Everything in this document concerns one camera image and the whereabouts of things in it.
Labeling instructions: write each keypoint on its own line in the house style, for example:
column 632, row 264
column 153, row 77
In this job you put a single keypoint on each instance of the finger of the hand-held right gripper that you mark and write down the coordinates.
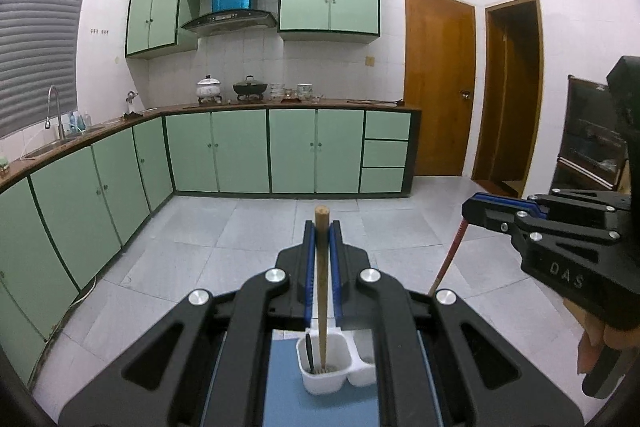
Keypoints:
column 492, row 214
column 570, row 202

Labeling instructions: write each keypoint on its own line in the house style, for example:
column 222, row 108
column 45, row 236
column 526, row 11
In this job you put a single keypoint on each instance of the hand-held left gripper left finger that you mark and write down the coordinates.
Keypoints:
column 310, row 272

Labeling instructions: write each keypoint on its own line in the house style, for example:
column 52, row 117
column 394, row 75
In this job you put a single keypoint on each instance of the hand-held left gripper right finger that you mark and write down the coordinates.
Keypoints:
column 334, row 272

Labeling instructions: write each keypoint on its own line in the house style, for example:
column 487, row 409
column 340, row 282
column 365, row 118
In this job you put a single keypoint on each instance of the light wooden chopstick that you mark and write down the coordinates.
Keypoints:
column 322, row 277

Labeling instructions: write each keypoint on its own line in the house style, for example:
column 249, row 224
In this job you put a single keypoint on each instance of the red chopstick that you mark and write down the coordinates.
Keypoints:
column 450, row 254

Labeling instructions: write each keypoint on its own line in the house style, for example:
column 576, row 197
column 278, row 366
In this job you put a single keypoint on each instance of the black chopstick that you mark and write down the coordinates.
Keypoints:
column 309, row 352

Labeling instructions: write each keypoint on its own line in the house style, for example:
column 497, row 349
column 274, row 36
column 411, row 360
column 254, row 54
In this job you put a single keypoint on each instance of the white plastic utensil holder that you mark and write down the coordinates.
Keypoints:
column 327, row 364

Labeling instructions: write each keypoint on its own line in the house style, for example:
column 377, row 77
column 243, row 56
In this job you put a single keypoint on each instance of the person's right hand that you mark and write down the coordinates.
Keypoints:
column 589, row 352

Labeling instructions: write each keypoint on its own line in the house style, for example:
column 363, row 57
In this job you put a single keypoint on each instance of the dark glass display cabinet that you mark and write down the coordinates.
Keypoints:
column 587, row 142

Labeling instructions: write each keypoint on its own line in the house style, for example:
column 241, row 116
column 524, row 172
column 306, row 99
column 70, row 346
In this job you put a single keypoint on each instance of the blue table mat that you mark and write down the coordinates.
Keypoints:
column 320, row 407

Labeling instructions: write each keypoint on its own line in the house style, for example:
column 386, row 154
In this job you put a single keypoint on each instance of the wooden door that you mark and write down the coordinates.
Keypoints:
column 437, row 82

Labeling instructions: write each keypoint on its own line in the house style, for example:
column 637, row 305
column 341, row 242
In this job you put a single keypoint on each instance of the green base kitchen cabinet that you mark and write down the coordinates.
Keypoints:
column 215, row 152

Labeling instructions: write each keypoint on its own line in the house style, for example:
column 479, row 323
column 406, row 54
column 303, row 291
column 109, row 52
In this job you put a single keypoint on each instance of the black wok with lid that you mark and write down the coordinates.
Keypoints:
column 249, row 88

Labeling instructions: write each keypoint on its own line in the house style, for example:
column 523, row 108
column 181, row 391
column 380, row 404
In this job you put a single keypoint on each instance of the white lidded pot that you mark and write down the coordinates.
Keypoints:
column 209, row 89

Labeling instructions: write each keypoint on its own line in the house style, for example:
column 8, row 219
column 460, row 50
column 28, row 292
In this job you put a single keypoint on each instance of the brown kitchen countertop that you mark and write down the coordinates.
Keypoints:
column 150, row 112

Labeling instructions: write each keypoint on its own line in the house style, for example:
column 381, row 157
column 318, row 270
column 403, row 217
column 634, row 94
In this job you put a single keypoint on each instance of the range hood with blue film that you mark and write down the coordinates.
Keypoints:
column 231, row 14

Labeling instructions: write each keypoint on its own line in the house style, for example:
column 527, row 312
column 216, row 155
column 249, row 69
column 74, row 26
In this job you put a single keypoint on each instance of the clear bottles by sink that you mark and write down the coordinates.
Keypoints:
column 80, row 121

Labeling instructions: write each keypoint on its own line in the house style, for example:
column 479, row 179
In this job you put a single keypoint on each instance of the chrome kitchen faucet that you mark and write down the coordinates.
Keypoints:
column 54, row 107

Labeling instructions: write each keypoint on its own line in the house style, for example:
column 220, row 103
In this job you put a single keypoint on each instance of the grey window blind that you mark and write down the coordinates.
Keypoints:
column 35, row 42

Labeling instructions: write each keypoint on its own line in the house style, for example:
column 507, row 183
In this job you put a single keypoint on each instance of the open wooden door frame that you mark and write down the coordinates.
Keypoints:
column 487, row 107

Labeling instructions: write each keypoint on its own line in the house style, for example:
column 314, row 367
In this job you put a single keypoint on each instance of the wall outlet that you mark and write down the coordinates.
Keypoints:
column 370, row 61

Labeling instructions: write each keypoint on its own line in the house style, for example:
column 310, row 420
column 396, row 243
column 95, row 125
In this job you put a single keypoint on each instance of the green wall cabinet with four doors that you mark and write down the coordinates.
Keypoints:
column 152, row 19

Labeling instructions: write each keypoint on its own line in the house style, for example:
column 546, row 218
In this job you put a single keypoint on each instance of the row of wall hooks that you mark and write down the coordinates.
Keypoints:
column 99, row 31

